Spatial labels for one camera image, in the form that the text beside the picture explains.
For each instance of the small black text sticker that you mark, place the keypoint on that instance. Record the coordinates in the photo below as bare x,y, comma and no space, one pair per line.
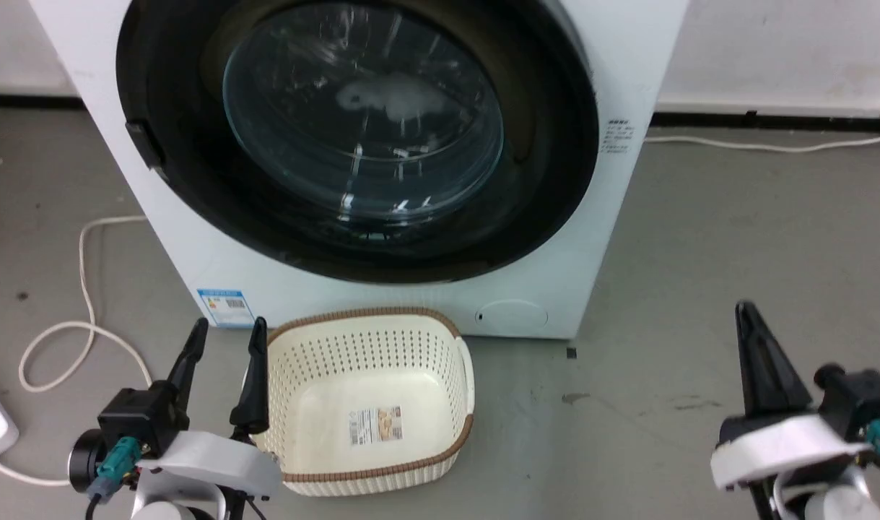
619,137

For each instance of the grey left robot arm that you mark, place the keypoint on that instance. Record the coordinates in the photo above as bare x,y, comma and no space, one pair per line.
167,511

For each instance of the cream perforated laundry basket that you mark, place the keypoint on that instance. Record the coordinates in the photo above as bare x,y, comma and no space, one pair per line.
371,462

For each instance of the round black glass washer door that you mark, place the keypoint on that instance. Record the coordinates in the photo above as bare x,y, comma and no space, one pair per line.
194,180

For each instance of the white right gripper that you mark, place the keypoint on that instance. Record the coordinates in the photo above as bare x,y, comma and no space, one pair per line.
779,448

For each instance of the round white filter cover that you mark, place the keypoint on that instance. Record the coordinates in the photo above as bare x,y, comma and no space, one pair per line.
515,316

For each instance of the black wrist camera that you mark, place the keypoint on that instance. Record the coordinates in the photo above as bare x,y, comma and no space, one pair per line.
862,393
140,419

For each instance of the blue energy label sticker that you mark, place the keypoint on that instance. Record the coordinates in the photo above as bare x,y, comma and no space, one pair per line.
227,308

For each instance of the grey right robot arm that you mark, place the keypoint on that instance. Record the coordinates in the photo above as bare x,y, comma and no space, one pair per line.
837,507

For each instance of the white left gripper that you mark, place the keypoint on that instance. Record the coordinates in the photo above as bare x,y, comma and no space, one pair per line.
216,458

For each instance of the paper label inside basket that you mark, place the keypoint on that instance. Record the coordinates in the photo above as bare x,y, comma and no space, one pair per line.
375,425

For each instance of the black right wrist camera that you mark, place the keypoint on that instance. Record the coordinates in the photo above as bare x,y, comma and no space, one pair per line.
862,393

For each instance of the white front-load washing machine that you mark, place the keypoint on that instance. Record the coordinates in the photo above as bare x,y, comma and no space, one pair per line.
411,303

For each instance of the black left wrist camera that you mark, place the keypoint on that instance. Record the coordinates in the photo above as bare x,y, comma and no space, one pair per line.
140,419

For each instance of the teal left camera connector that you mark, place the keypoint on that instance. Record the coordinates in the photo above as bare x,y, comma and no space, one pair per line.
116,462

